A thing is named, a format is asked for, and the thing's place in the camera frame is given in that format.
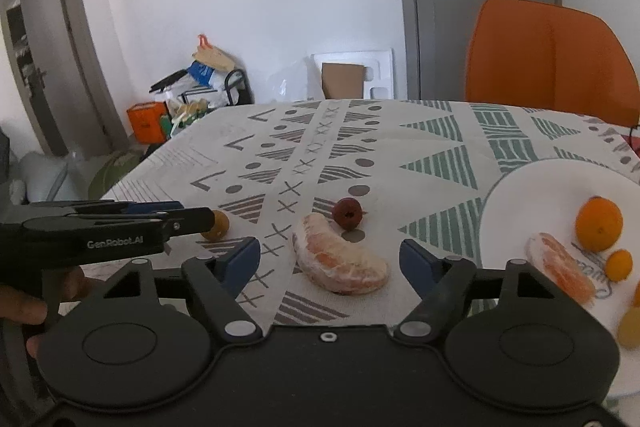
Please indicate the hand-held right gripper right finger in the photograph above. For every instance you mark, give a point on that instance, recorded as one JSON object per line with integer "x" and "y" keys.
{"x": 420, "y": 267}

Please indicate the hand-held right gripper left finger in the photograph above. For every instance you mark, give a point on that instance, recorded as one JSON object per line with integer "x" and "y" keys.
{"x": 240, "y": 264}

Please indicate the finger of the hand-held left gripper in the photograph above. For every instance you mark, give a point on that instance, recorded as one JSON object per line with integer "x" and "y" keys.
{"x": 150, "y": 206}
{"x": 190, "y": 219}

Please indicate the brown kiwi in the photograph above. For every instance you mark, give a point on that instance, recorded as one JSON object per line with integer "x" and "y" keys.
{"x": 220, "y": 229}
{"x": 629, "y": 329}

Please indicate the peeled pomelo segment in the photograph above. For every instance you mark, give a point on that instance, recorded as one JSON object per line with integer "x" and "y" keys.
{"x": 562, "y": 274}
{"x": 340, "y": 264}

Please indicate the dark red round fruit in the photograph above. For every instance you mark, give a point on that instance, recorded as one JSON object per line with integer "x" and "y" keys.
{"x": 347, "y": 213}

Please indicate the white plate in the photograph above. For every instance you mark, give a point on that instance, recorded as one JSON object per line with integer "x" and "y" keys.
{"x": 530, "y": 197}

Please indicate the large orange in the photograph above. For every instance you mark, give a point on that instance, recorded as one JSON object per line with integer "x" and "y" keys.
{"x": 598, "y": 224}

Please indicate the small orange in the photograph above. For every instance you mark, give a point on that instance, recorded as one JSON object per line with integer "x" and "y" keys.
{"x": 637, "y": 294}
{"x": 619, "y": 265}

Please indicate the person's left hand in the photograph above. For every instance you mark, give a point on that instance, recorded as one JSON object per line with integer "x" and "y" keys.
{"x": 22, "y": 307}

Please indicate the green camouflage bag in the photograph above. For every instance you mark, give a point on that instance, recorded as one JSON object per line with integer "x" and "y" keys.
{"x": 117, "y": 167}

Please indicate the green box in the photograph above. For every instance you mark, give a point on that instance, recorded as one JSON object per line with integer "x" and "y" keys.
{"x": 166, "y": 127}

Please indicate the orange box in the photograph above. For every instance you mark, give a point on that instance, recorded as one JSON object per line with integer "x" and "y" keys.
{"x": 145, "y": 124}

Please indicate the grey plastic bag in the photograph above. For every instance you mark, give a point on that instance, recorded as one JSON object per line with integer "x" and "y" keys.
{"x": 45, "y": 177}

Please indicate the pale yellow bundle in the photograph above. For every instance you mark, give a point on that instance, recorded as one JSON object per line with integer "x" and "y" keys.
{"x": 187, "y": 112}

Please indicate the patterned tablecloth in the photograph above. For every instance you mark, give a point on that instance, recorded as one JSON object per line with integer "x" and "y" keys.
{"x": 400, "y": 147}

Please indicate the black long object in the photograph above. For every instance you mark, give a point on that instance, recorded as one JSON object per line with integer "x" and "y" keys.
{"x": 167, "y": 82}

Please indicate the blue and white bag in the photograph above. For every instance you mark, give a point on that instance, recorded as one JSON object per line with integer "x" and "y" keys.
{"x": 205, "y": 74}

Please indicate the clear plastic bag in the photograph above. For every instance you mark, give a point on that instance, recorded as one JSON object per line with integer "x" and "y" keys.
{"x": 290, "y": 87}

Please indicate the brown cardboard piece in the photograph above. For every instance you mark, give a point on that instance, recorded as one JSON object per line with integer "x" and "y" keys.
{"x": 342, "y": 82}

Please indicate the white foam packing board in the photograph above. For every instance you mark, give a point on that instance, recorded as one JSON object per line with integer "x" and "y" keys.
{"x": 382, "y": 67}

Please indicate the orange chair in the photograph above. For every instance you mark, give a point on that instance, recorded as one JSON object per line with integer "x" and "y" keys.
{"x": 545, "y": 57}

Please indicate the grey door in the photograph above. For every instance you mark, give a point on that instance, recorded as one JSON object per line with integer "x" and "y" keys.
{"x": 490, "y": 7}

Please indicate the grey door frame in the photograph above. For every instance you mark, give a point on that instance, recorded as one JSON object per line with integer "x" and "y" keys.
{"x": 92, "y": 72}

